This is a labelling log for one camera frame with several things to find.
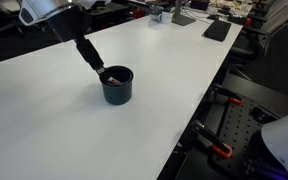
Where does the dark side table slab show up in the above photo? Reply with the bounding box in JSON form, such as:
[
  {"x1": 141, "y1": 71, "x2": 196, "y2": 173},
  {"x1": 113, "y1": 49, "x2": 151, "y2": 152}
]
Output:
[{"x1": 222, "y1": 73, "x2": 288, "y2": 118}]

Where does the grey office chair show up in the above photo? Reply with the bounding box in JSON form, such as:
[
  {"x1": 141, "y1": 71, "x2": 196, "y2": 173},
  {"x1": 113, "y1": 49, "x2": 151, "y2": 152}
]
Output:
[{"x1": 230, "y1": 0, "x2": 288, "y2": 68}]

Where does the black box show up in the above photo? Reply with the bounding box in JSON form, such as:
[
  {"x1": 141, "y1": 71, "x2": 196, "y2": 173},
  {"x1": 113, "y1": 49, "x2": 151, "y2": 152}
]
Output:
[{"x1": 189, "y1": 0, "x2": 210, "y2": 11}]

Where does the grey-green cup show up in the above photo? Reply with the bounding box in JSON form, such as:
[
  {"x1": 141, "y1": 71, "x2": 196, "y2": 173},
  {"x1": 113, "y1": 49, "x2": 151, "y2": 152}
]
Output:
[{"x1": 149, "y1": 4, "x2": 165, "y2": 22}]

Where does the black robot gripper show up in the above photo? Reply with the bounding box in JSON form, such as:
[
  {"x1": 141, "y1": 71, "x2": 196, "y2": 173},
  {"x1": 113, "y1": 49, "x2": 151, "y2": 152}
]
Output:
[{"x1": 47, "y1": 5, "x2": 107, "y2": 77}]

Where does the white clutter pile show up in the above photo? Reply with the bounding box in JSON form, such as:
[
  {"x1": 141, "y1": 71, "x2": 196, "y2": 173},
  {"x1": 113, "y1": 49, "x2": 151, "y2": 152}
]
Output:
[{"x1": 210, "y1": 0, "x2": 249, "y2": 14}]

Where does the black clamp orange handle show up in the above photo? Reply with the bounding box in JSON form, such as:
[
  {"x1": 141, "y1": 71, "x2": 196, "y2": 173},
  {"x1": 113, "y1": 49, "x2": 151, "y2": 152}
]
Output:
[
  {"x1": 192, "y1": 120, "x2": 233, "y2": 159},
  {"x1": 210, "y1": 83, "x2": 244, "y2": 106}
]

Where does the dark office chair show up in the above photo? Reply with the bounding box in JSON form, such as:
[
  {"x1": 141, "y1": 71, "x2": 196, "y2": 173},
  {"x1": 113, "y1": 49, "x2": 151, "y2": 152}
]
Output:
[{"x1": 0, "y1": 0, "x2": 22, "y2": 36}]

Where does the grey monitor stand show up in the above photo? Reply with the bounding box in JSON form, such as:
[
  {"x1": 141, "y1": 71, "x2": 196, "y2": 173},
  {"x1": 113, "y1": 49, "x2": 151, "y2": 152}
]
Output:
[{"x1": 171, "y1": 0, "x2": 197, "y2": 27}]

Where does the dark green mug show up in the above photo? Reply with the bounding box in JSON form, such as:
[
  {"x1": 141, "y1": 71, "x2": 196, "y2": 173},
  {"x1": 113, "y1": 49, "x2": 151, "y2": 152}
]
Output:
[{"x1": 98, "y1": 65, "x2": 135, "y2": 106}]

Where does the black computer mouse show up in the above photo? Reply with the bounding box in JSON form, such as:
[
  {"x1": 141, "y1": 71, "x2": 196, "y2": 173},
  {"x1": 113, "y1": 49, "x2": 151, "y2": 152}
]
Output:
[{"x1": 207, "y1": 13, "x2": 220, "y2": 21}]

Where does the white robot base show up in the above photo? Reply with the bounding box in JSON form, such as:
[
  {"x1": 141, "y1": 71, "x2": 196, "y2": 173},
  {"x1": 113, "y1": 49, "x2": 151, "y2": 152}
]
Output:
[{"x1": 261, "y1": 106, "x2": 288, "y2": 180}]

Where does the red background object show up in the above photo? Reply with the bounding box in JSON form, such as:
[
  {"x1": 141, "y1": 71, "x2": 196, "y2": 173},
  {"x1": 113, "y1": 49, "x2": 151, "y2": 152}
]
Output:
[{"x1": 132, "y1": 8, "x2": 147, "y2": 19}]

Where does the white coffee mug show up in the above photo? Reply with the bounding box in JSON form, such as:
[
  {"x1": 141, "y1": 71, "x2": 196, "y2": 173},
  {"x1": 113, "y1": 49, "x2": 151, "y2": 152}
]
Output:
[{"x1": 157, "y1": 10, "x2": 174, "y2": 25}]

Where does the black flat pad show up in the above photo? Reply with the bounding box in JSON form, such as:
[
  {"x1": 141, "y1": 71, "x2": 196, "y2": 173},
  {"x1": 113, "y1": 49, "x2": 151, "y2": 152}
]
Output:
[{"x1": 202, "y1": 19, "x2": 232, "y2": 43}]

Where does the black perforated breadboard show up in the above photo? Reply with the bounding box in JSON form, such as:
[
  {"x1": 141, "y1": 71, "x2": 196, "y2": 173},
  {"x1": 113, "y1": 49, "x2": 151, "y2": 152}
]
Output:
[{"x1": 175, "y1": 94, "x2": 285, "y2": 180}]

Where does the black case with red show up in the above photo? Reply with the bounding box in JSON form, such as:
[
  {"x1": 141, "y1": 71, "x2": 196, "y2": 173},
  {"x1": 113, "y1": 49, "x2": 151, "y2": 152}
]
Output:
[{"x1": 228, "y1": 13, "x2": 252, "y2": 26}]

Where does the red marker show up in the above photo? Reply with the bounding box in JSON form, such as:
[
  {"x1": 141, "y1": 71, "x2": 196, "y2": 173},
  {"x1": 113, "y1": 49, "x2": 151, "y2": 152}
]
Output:
[{"x1": 107, "y1": 76, "x2": 122, "y2": 86}]

